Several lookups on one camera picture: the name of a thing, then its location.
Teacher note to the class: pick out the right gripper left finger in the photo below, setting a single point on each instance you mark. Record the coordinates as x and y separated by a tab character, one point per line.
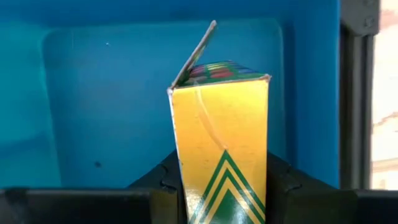
164	177

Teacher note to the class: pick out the blue plastic bin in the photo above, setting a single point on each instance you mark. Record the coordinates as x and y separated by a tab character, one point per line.
93	93

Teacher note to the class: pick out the yellow green crayon box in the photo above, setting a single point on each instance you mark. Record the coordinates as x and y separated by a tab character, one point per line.
220	124

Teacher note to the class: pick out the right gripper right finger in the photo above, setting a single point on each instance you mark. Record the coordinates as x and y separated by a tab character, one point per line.
295	193

